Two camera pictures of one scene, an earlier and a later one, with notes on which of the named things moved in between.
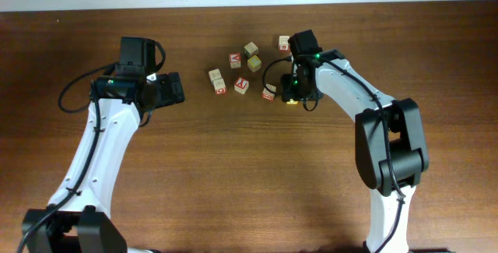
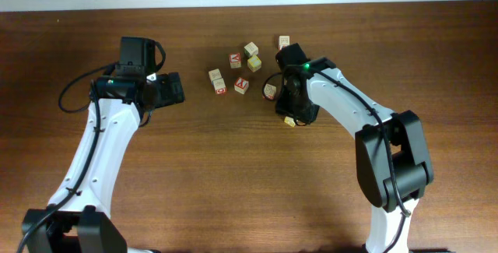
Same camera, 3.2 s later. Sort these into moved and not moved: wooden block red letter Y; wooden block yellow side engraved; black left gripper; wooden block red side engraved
Moved: wooden block yellow side engraved
Not moved: wooden block red letter Y; black left gripper; wooden block red side engraved
